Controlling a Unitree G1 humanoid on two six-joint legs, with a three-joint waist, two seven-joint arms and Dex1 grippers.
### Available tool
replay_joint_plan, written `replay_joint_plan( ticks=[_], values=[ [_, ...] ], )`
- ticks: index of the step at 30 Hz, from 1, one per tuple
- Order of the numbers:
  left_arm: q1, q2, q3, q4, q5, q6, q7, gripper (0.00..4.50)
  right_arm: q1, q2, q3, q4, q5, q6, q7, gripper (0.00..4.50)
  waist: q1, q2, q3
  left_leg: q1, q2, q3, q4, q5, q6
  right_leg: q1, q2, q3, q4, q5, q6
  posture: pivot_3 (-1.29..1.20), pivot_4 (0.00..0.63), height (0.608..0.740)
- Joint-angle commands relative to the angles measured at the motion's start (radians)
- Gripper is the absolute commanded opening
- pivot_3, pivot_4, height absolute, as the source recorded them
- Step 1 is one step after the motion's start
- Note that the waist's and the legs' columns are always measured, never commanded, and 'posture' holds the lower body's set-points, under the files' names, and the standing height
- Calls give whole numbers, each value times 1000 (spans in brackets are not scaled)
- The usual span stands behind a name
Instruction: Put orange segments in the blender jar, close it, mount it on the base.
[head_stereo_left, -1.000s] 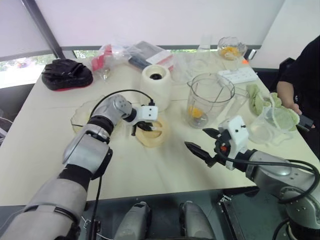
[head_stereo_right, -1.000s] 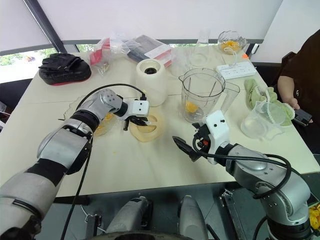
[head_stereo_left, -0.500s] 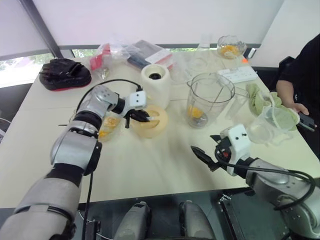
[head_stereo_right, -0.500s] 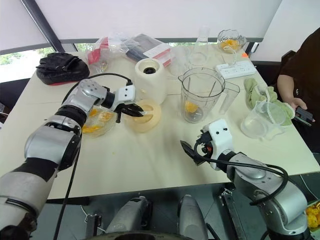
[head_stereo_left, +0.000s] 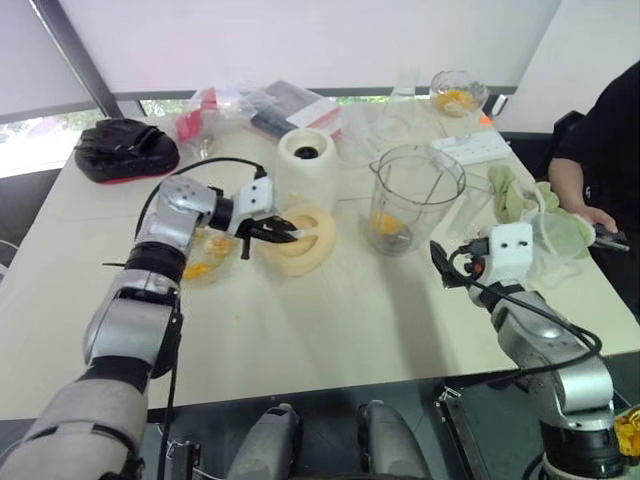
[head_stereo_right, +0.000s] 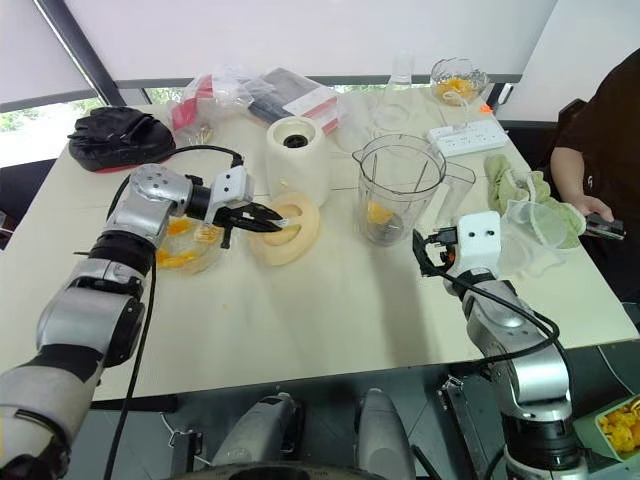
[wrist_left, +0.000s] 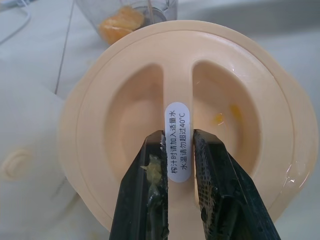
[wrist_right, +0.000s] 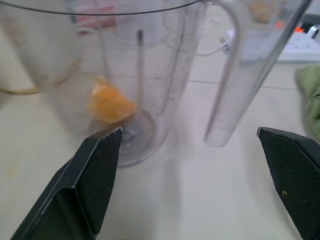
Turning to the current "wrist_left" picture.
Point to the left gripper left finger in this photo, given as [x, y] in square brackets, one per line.
[140, 200]

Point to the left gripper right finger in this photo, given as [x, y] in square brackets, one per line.
[225, 200]

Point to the peeled orange segment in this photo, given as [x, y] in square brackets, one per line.
[131, 16]
[112, 30]

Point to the orange pulp bit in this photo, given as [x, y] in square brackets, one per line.
[217, 118]
[235, 110]

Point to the cream blender lid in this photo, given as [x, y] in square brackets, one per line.
[225, 75]

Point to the cream blender motor base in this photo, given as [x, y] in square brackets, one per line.
[27, 140]

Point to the clear plastic blender jug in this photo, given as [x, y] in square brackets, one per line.
[165, 10]

